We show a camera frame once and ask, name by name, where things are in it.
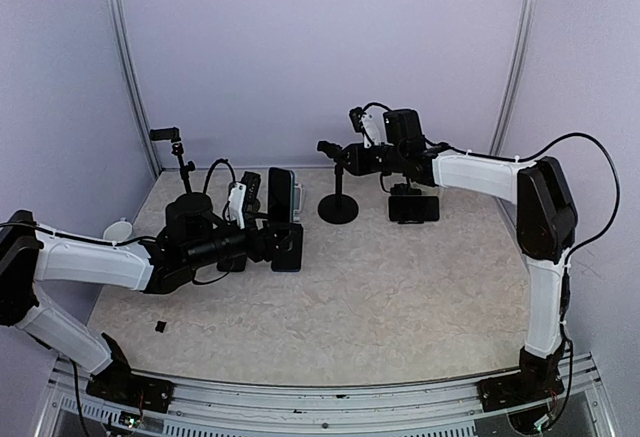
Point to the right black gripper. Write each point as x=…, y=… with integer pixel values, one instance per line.
x=357, y=163

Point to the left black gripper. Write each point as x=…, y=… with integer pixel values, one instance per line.
x=256, y=250

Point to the black phone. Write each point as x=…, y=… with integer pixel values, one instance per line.
x=233, y=265
x=288, y=247

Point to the black tall stand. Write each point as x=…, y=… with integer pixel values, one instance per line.
x=337, y=208
x=185, y=177

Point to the black phone landscape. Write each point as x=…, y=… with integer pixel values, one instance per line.
x=413, y=209

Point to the silver folding phone stand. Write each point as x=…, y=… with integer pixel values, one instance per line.
x=298, y=202

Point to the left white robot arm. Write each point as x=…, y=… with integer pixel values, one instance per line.
x=193, y=237

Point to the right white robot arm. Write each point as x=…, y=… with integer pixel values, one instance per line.
x=546, y=215

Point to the black small stand back right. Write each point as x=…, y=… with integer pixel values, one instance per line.
x=405, y=190

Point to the small black clip piece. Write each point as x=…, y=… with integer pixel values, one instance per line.
x=160, y=326

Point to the light blue cup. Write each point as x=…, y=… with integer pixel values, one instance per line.
x=119, y=231

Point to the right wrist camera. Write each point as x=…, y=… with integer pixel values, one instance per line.
x=364, y=124

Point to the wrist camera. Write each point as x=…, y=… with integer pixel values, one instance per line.
x=243, y=198
x=364, y=124

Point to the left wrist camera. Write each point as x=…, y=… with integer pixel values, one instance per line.
x=243, y=198

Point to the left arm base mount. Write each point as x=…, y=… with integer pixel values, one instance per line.
x=143, y=393

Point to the aluminium front rail frame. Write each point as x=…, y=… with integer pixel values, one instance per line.
x=467, y=406

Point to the right aluminium corner post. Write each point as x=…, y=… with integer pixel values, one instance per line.
x=514, y=75

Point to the aluminium corner post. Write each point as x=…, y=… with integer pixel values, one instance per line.
x=514, y=75
x=127, y=65

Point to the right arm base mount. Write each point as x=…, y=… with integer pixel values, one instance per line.
x=507, y=391

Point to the left aluminium corner post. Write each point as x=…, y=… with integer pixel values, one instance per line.
x=127, y=65

